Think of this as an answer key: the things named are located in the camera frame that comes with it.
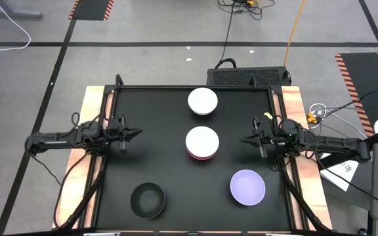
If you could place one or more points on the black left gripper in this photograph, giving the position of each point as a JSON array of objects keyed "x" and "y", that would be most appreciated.
[{"x": 115, "y": 132}]

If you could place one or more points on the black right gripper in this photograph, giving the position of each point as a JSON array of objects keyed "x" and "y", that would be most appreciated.
[{"x": 271, "y": 137}]

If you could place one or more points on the lilac bowl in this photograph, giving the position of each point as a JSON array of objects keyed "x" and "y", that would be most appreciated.
[{"x": 247, "y": 187}]

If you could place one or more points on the white bowl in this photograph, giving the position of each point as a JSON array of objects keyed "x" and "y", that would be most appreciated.
[
  {"x": 202, "y": 141},
  {"x": 202, "y": 100}
]

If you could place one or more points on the red bowl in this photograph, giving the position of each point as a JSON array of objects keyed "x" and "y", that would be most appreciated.
[{"x": 202, "y": 158}]

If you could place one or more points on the black bowl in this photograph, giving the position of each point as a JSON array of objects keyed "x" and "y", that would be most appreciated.
[{"x": 148, "y": 201}]

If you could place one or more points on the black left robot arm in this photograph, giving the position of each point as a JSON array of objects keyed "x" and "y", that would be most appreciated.
[{"x": 54, "y": 139}]

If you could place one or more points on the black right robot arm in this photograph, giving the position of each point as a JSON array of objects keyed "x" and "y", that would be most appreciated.
[{"x": 336, "y": 144}]

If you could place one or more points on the yellow tape tag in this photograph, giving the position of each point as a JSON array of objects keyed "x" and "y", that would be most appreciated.
[{"x": 268, "y": 115}]

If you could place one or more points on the wooden board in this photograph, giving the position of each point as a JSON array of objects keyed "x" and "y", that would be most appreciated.
[
  {"x": 292, "y": 101},
  {"x": 90, "y": 101}
]

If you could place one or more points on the black computer tower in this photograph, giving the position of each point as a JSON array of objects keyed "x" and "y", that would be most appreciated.
[{"x": 241, "y": 77}]

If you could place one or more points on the yellow connector plug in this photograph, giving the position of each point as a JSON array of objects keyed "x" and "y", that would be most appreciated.
[{"x": 312, "y": 118}]

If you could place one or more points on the white paper sheet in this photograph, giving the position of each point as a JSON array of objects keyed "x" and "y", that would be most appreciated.
[{"x": 343, "y": 172}]

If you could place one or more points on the black diagonal bar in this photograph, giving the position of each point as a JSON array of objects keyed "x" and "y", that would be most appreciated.
[{"x": 377, "y": 139}]

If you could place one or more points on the small black hazard-striped mat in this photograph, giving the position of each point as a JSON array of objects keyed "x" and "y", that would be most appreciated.
[{"x": 92, "y": 9}]

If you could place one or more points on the large black hazard-striped mat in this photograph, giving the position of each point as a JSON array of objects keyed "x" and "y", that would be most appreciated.
[{"x": 366, "y": 78}]

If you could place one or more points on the long grey desk foot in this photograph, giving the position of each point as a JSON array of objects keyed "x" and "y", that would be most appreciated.
[{"x": 15, "y": 13}]

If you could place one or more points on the black table frame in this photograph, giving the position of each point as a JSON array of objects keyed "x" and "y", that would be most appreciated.
[{"x": 189, "y": 87}]

